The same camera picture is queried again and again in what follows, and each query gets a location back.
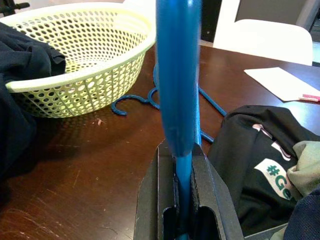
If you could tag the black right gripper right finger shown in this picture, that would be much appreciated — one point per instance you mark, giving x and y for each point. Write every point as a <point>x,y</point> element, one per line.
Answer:
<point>215,205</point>

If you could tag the blue plastic hanger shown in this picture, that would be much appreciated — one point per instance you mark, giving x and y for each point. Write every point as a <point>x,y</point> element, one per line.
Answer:
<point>177,75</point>

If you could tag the white plastic chair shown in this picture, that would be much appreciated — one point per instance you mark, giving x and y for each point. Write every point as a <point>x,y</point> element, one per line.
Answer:
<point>262,40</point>

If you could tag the pale yellow perforated basket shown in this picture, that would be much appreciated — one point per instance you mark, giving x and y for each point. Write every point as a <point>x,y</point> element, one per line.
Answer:
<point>62,78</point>

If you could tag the grey-green cloth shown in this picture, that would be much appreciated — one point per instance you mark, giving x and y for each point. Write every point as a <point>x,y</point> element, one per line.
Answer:
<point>305,162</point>

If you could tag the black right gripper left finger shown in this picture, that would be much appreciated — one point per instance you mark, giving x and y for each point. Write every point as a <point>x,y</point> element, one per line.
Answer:
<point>150,195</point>

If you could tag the navy blue cloth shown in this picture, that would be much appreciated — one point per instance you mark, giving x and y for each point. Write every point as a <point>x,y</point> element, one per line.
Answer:
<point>307,217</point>

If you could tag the white paper sheet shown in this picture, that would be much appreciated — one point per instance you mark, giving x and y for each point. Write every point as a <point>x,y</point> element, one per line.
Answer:
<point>275,82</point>

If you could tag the black garment with green print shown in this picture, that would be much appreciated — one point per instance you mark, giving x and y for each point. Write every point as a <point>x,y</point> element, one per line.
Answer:
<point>245,155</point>

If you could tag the dark navy garment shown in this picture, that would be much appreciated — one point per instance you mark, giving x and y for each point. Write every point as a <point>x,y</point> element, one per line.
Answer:
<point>17,87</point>

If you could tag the pink pen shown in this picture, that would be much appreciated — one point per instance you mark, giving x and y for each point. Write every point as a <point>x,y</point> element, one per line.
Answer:
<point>311,98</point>

